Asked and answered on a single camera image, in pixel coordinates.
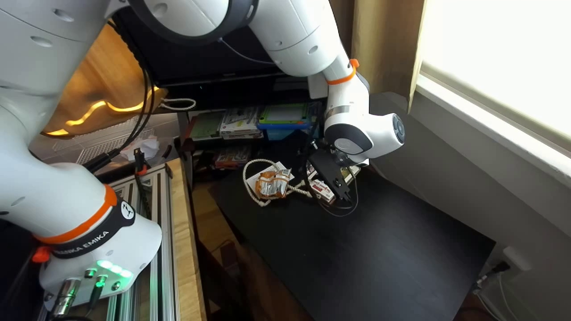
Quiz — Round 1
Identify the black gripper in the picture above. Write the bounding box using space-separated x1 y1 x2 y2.
307 146 358 207

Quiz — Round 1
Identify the green book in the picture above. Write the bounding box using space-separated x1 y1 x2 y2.
189 112 224 143

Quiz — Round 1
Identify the orange and white packet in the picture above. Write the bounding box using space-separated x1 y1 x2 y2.
248 166 296 200

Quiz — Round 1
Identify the blue box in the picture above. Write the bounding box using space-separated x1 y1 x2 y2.
255 102 326 143

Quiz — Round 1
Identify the white upright box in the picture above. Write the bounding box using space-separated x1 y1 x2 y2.
307 71 330 102

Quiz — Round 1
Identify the small black shelf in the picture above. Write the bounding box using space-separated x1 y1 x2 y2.
176 105 335 180

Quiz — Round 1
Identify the beige curtain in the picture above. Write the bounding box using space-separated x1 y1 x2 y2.
330 0 428 114

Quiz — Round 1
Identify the wooden plank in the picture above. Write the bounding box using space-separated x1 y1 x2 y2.
167 157 208 321

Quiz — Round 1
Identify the black orange tool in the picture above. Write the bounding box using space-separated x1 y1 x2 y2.
132 146 151 219

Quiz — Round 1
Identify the crumpled white paper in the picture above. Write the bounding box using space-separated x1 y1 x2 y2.
116 134 162 164

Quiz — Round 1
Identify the white power strip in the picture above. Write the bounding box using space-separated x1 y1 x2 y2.
499 244 535 276

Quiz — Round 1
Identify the wooden board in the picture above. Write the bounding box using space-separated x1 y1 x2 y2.
41 23 169 139

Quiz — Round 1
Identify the white cable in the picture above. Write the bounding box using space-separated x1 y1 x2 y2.
158 96 198 112

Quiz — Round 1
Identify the white window frame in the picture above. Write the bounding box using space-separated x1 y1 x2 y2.
414 62 571 180

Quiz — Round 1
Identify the aluminium profile frame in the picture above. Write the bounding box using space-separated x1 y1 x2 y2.
105 162 180 321

